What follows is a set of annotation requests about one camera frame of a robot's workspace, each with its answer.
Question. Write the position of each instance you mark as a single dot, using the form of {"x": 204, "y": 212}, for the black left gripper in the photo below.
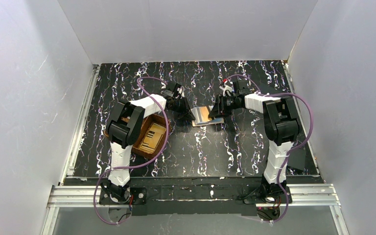
{"x": 179, "y": 104}

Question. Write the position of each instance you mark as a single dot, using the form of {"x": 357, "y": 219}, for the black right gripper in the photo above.
{"x": 220, "y": 105}

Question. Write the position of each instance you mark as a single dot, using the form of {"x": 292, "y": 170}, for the orange card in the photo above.
{"x": 201, "y": 115}

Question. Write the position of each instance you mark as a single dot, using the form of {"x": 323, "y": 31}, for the black striped yellow card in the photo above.
{"x": 152, "y": 138}

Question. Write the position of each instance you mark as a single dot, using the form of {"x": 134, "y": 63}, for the brown woven basket card holder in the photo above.
{"x": 132, "y": 134}

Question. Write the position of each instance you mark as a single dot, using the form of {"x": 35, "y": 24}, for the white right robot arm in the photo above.
{"x": 281, "y": 125}

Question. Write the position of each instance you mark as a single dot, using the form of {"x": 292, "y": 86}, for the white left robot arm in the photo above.
{"x": 119, "y": 174}

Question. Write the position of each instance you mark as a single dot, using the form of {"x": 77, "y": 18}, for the black flat box far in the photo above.
{"x": 267, "y": 90}

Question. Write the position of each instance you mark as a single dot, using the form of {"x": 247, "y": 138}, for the black flat box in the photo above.
{"x": 297, "y": 160}
{"x": 267, "y": 90}

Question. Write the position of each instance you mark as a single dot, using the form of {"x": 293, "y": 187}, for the black flat box near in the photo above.
{"x": 297, "y": 160}

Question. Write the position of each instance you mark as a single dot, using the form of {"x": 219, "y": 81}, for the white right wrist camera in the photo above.
{"x": 227, "y": 90}

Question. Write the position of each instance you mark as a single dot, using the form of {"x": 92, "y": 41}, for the aluminium frame rail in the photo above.
{"x": 207, "y": 209}

